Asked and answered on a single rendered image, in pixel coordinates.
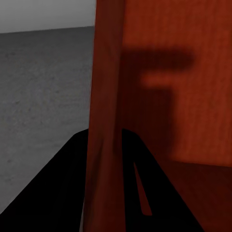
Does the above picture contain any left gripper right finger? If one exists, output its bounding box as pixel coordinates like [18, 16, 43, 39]
[122, 129, 205, 232]

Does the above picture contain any storage box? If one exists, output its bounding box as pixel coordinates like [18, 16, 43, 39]
[82, 0, 232, 232]

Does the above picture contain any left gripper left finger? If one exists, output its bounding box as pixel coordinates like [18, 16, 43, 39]
[0, 130, 88, 232]

